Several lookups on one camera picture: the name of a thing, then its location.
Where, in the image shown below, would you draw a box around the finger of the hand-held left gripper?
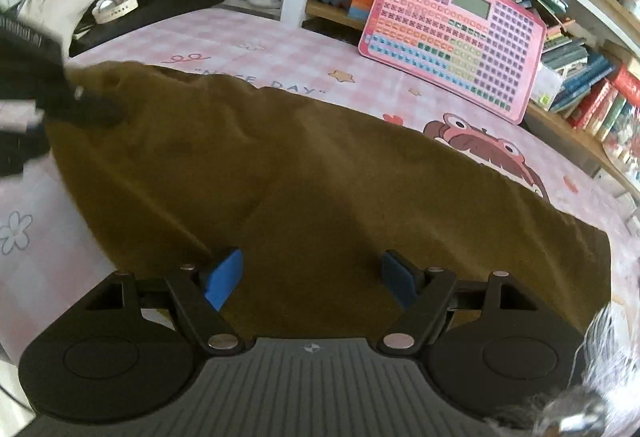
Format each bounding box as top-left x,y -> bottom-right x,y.
45,77 -> 126,130

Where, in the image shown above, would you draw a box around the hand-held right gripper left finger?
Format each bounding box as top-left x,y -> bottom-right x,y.
82,247 -> 253,355

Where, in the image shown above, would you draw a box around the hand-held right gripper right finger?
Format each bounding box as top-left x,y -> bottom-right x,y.
377,249 -> 543,353

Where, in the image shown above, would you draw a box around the brown velvet pants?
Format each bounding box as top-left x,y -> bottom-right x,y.
45,61 -> 613,348

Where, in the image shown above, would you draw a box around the person's right forearm fluffy sleeve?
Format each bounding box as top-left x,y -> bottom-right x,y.
490,302 -> 640,437

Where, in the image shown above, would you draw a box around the white jacket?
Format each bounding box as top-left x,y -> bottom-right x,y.
17,0 -> 81,38

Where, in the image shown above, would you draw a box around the white wrist watch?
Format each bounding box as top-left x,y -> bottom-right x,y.
92,0 -> 139,24

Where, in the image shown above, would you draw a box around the white labelled box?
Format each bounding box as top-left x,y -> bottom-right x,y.
530,67 -> 563,110

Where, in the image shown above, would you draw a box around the pink toy keyboard tablet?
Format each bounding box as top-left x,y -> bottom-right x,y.
357,0 -> 547,125

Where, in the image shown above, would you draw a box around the colourful flower ornament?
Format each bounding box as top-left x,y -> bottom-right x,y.
602,117 -> 640,173

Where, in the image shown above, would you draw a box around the row of red books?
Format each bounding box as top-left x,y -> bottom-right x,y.
567,64 -> 640,143

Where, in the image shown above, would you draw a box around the row of slanted teal books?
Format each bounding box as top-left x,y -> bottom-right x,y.
537,20 -> 616,113

